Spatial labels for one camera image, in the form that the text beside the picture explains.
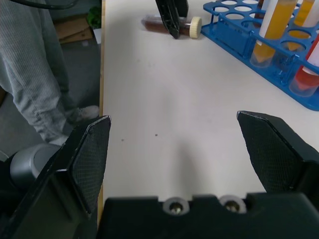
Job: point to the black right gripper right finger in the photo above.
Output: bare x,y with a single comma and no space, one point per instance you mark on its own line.
271,154

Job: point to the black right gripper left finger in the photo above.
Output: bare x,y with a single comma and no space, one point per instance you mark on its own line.
82,159

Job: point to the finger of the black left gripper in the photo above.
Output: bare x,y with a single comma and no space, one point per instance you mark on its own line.
181,8
169,20

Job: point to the brown test tube cream cap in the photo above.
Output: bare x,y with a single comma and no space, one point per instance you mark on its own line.
194,27

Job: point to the blue test tube rack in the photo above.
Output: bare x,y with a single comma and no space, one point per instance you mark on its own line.
225,35

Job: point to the dark brown test tube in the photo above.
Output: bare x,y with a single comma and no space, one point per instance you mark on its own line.
260,10

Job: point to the red test tube white label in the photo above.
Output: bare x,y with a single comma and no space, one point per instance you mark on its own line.
305,79

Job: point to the wide yellow test tube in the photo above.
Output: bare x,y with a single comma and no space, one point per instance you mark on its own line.
272,30

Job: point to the slim yellow test tube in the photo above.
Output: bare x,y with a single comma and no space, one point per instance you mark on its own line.
302,20

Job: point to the white shoe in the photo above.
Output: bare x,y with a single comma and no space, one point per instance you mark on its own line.
86,113

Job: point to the silver robot body joint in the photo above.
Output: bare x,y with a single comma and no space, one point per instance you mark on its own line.
32,161

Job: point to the white plant pot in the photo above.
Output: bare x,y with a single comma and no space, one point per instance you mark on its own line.
97,36

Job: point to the green plant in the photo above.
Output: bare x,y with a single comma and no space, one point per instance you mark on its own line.
95,17

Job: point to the person's dark grey trouser leg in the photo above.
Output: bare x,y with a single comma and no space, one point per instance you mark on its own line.
63,82

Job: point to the brown cardboard box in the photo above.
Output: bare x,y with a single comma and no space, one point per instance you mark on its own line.
72,31

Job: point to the person's light grey trouser leg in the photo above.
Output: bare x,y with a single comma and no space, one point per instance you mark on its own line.
30,62

